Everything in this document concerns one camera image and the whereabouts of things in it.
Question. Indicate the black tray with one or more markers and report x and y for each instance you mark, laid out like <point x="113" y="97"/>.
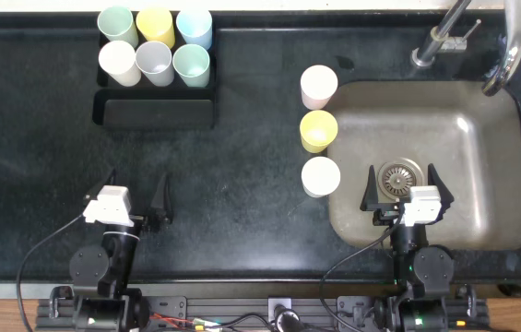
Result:
<point x="156" y="113"/>

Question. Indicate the pink cup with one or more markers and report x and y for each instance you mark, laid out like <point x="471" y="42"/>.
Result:
<point x="318" y="83"/>

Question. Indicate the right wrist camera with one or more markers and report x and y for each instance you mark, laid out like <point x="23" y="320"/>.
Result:
<point x="421" y="205"/>

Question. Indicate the steel tap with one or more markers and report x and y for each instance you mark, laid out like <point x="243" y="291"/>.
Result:
<point x="514" y="50"/>

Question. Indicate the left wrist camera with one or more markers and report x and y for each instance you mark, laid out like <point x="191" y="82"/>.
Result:
<point x="110" y="205"/>

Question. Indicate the steel sink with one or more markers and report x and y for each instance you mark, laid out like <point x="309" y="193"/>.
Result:
<point x="472" y="175"/>

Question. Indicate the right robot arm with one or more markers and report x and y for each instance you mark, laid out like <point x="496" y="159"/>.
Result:
<point x="433" y="269"/>

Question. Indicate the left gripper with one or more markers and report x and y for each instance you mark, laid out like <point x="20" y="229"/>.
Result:
<point x="140" y="220"/>

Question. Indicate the mounting rail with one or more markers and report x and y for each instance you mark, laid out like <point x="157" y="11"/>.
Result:
<point x="228" y="311"/>

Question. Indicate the grey cup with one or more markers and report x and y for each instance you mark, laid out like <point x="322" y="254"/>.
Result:
<point x="154" y="59"/>

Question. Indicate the blue cup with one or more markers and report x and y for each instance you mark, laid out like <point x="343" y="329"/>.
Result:
<point x="194" y="25"/>

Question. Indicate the white cup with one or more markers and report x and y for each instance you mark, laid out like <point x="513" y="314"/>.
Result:
<point x="116" y="59"/>
<point x="320" y="176"/>

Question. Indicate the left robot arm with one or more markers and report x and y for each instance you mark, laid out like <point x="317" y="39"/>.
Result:
<point x="117" y="258"/>

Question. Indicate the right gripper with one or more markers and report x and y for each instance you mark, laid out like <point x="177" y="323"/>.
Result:
<point x="387" y="216"/>

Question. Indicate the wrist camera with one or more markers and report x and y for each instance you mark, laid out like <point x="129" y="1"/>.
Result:
<point x="110" y="205"/>
<point x="421" y="205"/>

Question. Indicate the yellow cup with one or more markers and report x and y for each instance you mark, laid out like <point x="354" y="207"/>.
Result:
<point x="318" y="129"/>
<point x="154" y="23"/>

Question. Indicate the green cup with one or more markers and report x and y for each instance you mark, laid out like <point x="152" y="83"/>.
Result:
<point x="191" y="62"/>
<point x="114" y="23"/>

